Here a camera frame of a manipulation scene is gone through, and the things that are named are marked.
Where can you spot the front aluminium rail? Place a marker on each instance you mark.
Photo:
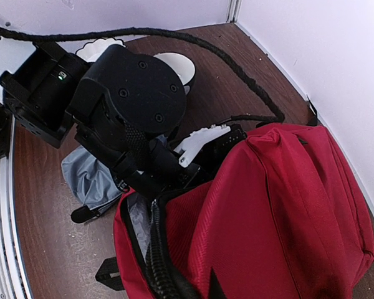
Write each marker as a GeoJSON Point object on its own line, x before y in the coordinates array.
{"type": "Point", "coordinates": [14, 282]}

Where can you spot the grey pencil pouch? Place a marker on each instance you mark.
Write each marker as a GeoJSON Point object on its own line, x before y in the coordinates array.
{"type": "Point", "coordinates": [91, 183]}

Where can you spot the scalloped white bowl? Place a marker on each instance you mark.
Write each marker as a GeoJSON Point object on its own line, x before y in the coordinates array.
{"type": "Point", "coordinates": [91, 51]}

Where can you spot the red backpack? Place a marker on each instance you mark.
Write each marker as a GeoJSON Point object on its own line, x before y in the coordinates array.
{"type": "Point", "coordinates": [283, 217]}

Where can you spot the round white bowl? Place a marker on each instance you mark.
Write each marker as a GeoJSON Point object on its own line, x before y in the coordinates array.
{"type": "Point", "coordinates": [182, 65]}

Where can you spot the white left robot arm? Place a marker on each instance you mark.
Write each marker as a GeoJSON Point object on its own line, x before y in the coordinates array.
{"type": "Point", "coordinates": [120, 104]}

